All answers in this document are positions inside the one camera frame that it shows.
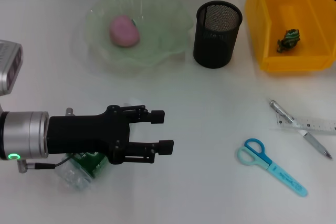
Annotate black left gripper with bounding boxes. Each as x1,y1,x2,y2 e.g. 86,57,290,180
47,104,175,166

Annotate green plastic wrapper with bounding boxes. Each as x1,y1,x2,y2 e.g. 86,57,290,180
276,28,301,55

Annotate clear water bottle green label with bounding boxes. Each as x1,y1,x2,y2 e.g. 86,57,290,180
54,98,145,191

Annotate blue scissors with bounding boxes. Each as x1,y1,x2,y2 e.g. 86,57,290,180
237,137,309,198

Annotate transparent plastic ruler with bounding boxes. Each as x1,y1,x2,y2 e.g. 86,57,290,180
269,114,336,136

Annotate silver ballpoint pen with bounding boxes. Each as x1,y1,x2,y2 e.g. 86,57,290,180
268,98,334,161

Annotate green glass fruit plate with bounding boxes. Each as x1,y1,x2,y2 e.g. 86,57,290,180
84,0,195,74

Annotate black mesh pen holder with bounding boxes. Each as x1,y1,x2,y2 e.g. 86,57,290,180
193,0,243,69

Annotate yellow plastic bin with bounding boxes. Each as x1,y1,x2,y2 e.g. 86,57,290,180
244,0,336,73

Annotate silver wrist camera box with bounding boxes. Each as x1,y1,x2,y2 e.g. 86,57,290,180
0,39,24,96

